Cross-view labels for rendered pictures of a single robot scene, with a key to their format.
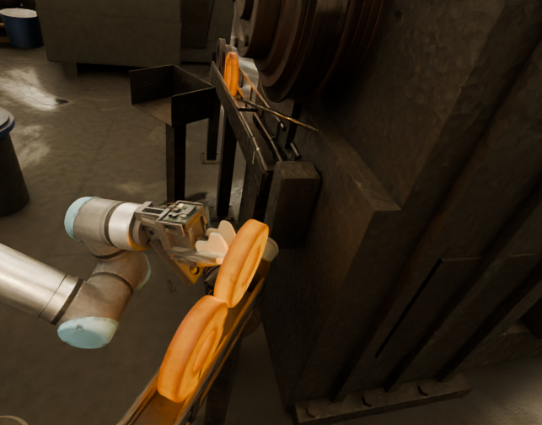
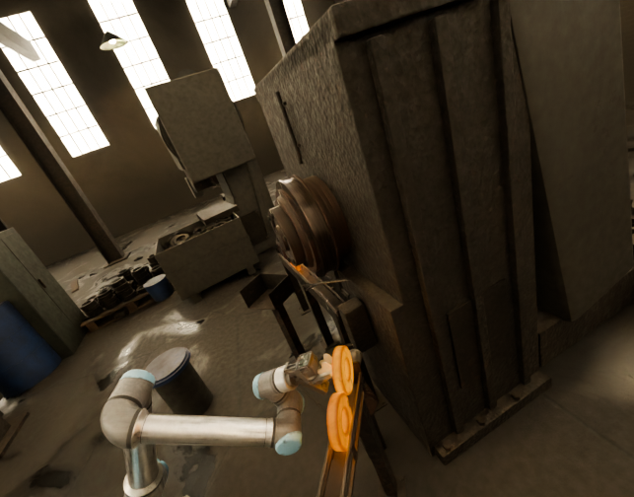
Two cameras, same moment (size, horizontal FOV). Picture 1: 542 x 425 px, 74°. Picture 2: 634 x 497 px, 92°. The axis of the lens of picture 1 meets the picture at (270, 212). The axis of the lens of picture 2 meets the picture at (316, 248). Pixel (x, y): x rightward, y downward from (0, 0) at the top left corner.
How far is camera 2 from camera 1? 0.48 m
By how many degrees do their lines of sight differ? 16
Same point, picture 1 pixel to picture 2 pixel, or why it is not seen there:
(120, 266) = (288, 401)
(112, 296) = (292, 419)
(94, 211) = (265, 380)
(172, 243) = (307, 377)
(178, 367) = (334, 430)
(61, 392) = not seen: outside the picture
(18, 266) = (246, 423)
